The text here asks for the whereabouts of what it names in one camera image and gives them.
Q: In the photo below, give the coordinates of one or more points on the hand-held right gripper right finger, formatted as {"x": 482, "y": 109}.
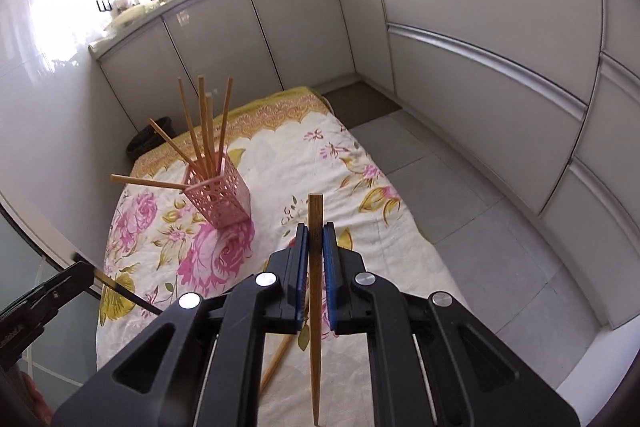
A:
{"x": 329, "y": 277}

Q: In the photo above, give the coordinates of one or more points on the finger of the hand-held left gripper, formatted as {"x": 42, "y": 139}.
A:
{"x": 70, "y": 279}
{"x": 60, "y": 302}

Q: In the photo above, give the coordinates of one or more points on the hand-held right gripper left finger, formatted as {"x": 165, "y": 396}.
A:
{"x": 301, "y": 277}

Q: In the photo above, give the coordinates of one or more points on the dark chopstick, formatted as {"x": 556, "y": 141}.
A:
{"x": 125, "y": 292}

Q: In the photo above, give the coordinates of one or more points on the tan wooden chopstick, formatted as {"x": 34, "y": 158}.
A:
{"x": 208, "y": 132}
{"x": 172, "y": 146}
{"x": 275, "y": 364}
{"x": 315, "y": 357}
{"x": 202, "y": 122}
{"x": 189, "y": 127}
{"x": 225, "y": 122}
{"x": 145, "y": 182}

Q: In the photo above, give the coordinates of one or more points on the pink perforated utensil holder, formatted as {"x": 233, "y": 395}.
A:
{"x": 220, "y": 202}

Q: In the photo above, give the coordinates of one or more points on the person's left forearm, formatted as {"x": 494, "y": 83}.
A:
{"x": 35, "y": 399}

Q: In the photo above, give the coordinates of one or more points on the floral printed blanket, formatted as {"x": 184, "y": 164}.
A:
{"x": 300, "y": 167}

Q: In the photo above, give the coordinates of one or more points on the black waste bin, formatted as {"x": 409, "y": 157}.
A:
{"x": 142, "y": 142}

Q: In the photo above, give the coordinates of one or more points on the brown floor mat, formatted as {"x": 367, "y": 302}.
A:
{"x": 360, "y": 104}

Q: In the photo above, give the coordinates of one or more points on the white low kitchen cabinet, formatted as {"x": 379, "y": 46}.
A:
{"x": 300, "y": 32}

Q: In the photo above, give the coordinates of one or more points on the yellow cloth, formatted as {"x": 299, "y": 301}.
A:
{"x": 127, "y": 14}

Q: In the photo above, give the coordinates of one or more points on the small black rack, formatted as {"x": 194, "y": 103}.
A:
{"x": 104, "y": 6}

